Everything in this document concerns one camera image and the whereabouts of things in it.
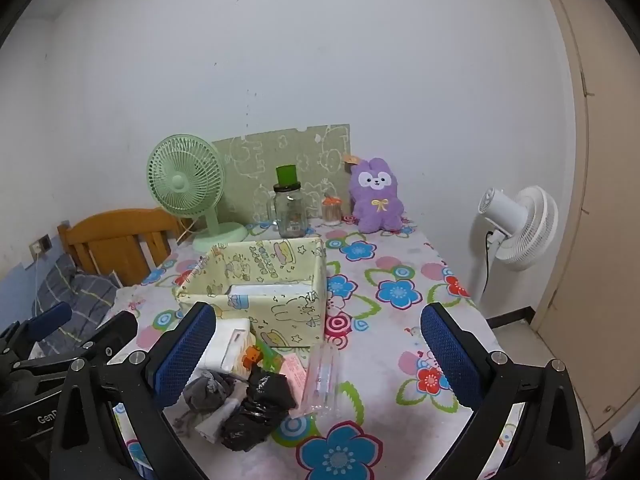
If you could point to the wall outlet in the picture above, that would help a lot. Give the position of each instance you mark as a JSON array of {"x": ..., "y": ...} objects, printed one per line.
[{"x": 40, "y": 245}]

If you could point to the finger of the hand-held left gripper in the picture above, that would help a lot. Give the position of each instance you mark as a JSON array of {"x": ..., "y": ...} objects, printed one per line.
[
  {"x": 115, "y": 329},
  {"x": 50, "y": 317}
]

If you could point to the cartoon printed tissue pack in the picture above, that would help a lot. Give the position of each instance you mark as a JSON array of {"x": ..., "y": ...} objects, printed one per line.
[{"x": 225, "y": 345}]

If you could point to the small jar with orange lid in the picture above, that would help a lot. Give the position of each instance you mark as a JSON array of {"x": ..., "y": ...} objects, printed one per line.
[{"x": 331, "y": 212}]

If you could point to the pink packet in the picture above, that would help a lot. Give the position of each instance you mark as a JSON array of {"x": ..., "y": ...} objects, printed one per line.
[{"x": 295, "y": 375}]

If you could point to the green printed cardboard panel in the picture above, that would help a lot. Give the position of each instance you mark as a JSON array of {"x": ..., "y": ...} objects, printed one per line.
[{"x": 260, "y": 155}]

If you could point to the beige wooden door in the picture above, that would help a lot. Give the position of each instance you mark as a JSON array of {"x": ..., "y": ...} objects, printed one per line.
[{"x": 600, "y": 210}]

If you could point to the clear plastic packet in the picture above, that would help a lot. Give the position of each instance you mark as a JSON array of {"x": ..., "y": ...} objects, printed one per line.
[{"x": 322, "y": 380}]

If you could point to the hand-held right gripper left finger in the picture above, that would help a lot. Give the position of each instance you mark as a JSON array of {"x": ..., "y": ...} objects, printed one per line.
[{"x": 184, "y": 355}]

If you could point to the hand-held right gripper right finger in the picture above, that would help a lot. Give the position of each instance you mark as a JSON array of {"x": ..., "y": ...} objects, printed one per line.
[{"x": 450, "y": 360}]

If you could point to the white standing fan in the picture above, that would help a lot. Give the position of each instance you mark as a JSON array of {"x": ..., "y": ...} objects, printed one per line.
[{"x": 530, "y": 225}]

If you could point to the grey plaid blanket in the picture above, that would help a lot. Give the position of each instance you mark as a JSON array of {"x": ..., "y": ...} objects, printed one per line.
[{"x": 85, "y": 290}]

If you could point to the purple plush bunny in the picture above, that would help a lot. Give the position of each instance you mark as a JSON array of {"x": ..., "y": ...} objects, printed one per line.
[{"x": 377, "y": 205}]

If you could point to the black plastic bag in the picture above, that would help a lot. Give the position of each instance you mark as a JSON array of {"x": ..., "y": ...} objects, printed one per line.
[{"x": 260, "y": 400}]

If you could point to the yellow printed fabric storage box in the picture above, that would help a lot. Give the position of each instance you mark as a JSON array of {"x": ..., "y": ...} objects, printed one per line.
[{"x": 280, "y": 310}]

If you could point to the green desk fan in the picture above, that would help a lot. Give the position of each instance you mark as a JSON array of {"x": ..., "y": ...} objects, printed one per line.
[{"x": 182, "y": 180}]

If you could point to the glass jar with green lid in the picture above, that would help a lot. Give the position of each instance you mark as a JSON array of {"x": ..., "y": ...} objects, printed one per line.
[{"x": 290, "y": 210}]

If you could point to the grey sock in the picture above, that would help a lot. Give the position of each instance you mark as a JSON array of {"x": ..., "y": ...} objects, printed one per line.
[{"x": 210, "y": 390}]

